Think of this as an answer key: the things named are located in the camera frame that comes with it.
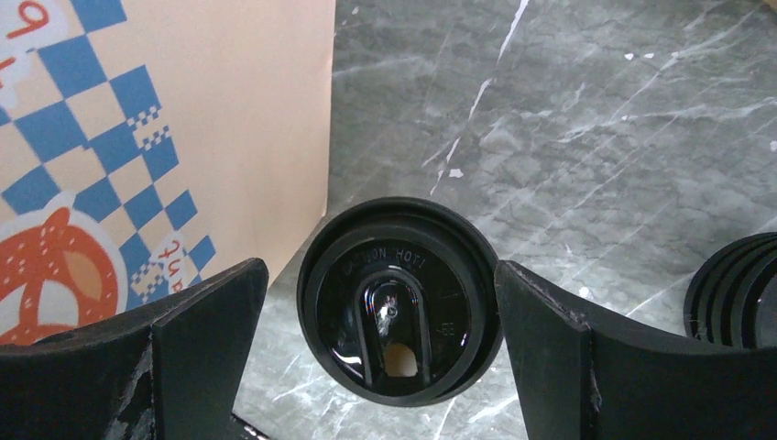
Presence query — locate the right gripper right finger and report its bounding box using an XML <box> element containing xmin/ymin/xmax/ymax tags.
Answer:
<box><xmin>495</xmin><ymin>260</ymin><xmax>776</xmax><ymax>439</ymax></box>

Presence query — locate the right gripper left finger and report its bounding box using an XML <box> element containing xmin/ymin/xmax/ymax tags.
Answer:
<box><xmin>1</xmin><ymin>258</ymin><xmax>268</xmax><ymax>439</ymax></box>

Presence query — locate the blue checkered paper bag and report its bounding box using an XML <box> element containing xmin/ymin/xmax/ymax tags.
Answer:
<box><xmin>1</xmin><ymin>1</ymin><xmax>335</xmax><ymax>345</ymax></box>

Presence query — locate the stack of black lids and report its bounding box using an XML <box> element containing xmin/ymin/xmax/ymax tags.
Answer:
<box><xmin>683</xmin><ymin>232</ymin><xmax>776</xmax><ymax>348</ymax></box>

